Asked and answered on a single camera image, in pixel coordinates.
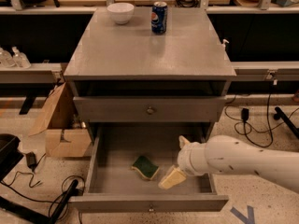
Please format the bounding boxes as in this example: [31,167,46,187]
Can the black power adapter right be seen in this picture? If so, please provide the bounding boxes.
[241,108,249,122]

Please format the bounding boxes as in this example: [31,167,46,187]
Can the grey wooden cabinet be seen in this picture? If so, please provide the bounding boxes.
[64,7,235,139]

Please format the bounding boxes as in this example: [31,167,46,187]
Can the blue Pepsi can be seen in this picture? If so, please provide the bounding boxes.
[151,1,168,35]

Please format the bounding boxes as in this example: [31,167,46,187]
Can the open grey middle drawer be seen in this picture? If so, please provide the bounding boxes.
[71,123,228,213]

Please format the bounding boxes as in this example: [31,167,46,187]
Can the black power adapter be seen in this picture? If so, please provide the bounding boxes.
[25,152,37,170]
[241,108,249,122]

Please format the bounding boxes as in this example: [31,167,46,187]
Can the black cable on floor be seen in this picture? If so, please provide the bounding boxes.
[223,77,299,148]

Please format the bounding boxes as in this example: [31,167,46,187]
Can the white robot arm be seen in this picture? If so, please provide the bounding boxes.
[159,135,299,193]

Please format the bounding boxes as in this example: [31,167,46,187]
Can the brown cardboard box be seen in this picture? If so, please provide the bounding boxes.
[29,83,92,158]

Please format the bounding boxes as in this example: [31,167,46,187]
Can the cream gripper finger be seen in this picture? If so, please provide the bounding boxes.
[178,135,190,148]
[158,166,187,189]

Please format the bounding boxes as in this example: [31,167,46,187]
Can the green and yellow sponge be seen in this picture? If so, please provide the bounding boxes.
[131,156,160,180]

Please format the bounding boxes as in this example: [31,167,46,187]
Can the black power adapter left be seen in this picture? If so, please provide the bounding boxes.
[25,152,37,170]

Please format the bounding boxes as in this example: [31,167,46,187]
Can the white ceramic bowl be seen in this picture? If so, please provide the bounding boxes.
[107,3,135,24]

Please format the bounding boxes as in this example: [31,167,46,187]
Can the black stand leg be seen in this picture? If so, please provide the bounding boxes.
[0,179,78,224]

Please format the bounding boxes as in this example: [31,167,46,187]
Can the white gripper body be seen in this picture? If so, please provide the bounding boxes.
[178,142,208,176]

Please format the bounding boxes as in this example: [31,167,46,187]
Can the clear sanitizer bottle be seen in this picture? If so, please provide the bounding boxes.
[0,48,15,67]
[12,47,31,69]

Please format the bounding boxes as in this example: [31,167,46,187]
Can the closed grey top drawer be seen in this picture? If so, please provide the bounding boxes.
[74,96,225,122]

